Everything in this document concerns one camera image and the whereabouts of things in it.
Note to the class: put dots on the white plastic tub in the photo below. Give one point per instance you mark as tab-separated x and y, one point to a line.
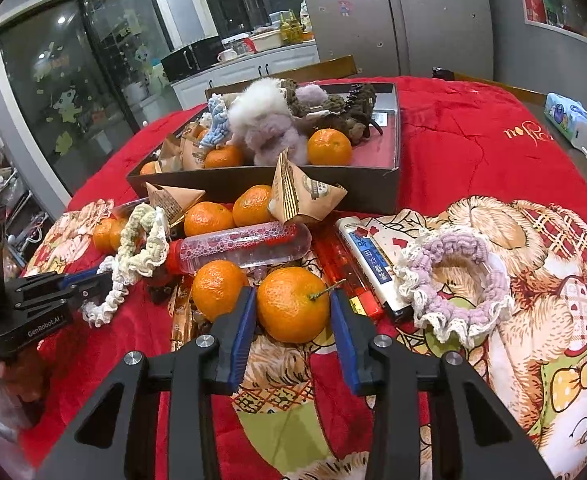
266	39

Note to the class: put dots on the pink white lace scrunchie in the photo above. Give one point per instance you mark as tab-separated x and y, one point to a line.
443	255

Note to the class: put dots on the blue printed tissue pack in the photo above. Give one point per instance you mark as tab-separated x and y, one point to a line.
573	122

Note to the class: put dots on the clear bottle with red cap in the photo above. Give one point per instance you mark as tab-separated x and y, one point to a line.
243	250

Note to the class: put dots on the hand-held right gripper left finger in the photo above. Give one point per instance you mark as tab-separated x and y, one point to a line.
241	345

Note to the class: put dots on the black microwave oven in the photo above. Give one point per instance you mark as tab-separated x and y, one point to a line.
191	57

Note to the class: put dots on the cream knitted scrunchie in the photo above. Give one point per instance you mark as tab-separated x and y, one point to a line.
141	240

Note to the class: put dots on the small pale fluffy scrunchie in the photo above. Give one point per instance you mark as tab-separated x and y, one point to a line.
311	95

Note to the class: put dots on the yellow drink bottle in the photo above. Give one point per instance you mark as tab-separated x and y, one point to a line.
286	30
297	29

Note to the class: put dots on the dark desktop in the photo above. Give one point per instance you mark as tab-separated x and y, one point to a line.
568	180

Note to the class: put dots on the brown gold snack bar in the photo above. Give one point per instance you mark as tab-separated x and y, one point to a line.
181	315

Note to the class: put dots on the white printed lighter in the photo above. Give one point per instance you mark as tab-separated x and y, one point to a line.
373	265

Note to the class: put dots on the brown knitted scrunchie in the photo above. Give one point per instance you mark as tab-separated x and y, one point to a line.
343	115

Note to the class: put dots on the glass sliding door with stickers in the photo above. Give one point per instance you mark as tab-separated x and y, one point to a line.
73	85

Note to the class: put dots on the black hair claw clip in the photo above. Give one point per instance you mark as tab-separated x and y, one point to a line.
358	92

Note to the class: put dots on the white plush toy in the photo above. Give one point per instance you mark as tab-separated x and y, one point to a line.
273	137

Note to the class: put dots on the white mug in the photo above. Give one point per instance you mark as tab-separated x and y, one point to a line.
227	55

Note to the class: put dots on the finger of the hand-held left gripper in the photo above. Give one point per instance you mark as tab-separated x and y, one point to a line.
93	290
78	278

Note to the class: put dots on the blue knitted scrunchie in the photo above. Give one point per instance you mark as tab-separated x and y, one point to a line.
216	117

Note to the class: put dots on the orange transparent lighter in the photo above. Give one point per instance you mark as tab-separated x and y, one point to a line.
348	280

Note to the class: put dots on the white fluffy scrunchie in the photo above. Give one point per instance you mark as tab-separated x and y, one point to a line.
258	102

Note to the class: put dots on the orange tangerine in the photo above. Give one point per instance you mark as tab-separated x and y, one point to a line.
102	235
329	147
197	132
208	220
223	157
218	290
253	205
119	232
148	167
293	305

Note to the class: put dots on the white kitchen cabinet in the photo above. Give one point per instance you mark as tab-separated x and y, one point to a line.
253	72

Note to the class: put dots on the dark cardboard box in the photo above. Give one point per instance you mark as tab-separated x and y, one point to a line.
373	190

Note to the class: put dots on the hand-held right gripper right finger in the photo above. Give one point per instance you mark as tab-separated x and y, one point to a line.
346	345

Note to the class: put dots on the silver refrigerator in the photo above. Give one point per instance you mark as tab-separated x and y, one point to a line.
398	15

